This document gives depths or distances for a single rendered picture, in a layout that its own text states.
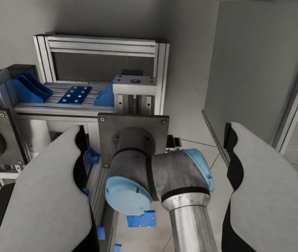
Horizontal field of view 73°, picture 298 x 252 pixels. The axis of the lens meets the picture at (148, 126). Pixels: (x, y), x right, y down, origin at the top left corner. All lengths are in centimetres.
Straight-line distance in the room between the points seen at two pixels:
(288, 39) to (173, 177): 61
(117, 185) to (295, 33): 70
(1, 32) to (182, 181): 170
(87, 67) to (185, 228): 123
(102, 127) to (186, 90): 117
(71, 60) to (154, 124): 98
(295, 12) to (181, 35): 90
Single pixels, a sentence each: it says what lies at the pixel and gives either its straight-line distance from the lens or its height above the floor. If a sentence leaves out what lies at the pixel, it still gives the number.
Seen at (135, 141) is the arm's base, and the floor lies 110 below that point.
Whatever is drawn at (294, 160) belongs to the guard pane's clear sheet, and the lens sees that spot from 82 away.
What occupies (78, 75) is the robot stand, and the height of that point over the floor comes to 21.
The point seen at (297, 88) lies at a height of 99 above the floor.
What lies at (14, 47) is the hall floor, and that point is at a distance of 189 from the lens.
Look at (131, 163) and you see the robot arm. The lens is 52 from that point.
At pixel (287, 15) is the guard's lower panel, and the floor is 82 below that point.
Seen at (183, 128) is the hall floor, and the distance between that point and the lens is 190.
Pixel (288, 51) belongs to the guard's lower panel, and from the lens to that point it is 84.
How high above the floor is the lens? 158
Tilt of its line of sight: 58 degrees down
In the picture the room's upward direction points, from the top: 180 degrees clockwise
